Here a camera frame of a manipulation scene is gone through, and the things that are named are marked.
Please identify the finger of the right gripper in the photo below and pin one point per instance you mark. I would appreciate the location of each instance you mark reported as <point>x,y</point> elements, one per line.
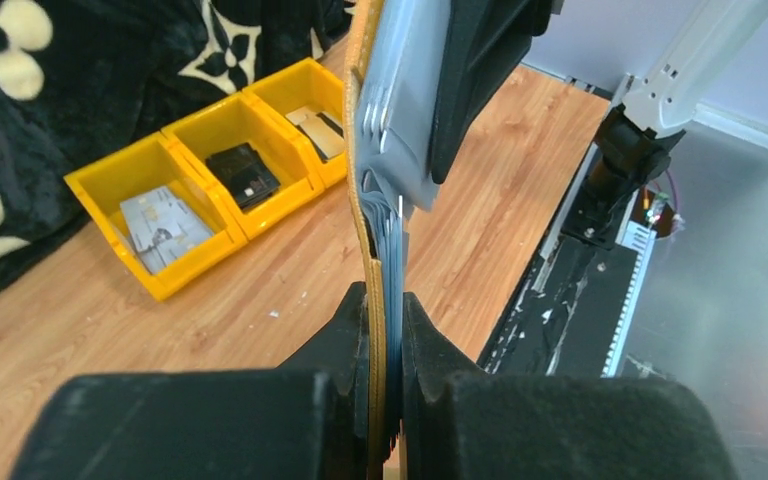
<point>486,40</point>

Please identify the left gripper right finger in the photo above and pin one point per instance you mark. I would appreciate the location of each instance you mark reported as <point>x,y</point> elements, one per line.
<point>461,422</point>

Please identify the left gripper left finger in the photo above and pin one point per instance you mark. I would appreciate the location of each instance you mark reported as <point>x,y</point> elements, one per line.
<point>304,419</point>

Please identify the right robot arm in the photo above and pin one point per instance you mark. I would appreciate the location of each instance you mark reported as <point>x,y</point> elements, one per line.
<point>636,137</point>

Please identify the black cards in bin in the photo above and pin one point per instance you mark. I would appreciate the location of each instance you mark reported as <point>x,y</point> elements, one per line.
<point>241,170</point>

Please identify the yellow three-compartment bin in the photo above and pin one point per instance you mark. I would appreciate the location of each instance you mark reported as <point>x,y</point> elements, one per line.
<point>175,156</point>

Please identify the black floral blanket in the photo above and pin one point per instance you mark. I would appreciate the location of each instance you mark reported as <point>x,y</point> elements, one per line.
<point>82,79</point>

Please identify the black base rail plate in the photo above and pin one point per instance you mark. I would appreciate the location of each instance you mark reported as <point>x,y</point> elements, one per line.
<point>572,309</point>

